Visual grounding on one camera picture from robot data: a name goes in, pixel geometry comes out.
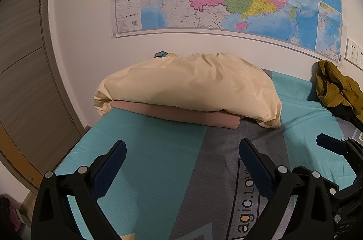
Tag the small teal printed cloth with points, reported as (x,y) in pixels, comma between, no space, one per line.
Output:
(161,54)

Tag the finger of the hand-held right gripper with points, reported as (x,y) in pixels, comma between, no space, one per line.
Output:
(326,182)
(331,143)

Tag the dark cloth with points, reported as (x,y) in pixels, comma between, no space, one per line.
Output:
(8,217)

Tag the white wall socket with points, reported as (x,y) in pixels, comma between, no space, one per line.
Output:
(351,49)
(360,57)

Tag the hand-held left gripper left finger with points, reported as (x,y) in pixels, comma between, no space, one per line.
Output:
(110,169)

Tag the grey wooden wardrobe door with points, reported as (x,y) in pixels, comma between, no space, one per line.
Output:
(22,58)

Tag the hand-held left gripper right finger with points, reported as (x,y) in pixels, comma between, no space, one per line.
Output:
(255,169)

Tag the teal grey printed bed sheet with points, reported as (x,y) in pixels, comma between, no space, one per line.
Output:
(158,157)

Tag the cream large cloth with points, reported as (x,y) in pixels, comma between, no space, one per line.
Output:
(192,84)

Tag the olive green garment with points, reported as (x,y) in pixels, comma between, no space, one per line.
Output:
(334,81)

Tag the pink cloth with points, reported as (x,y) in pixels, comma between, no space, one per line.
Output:
(184,115)

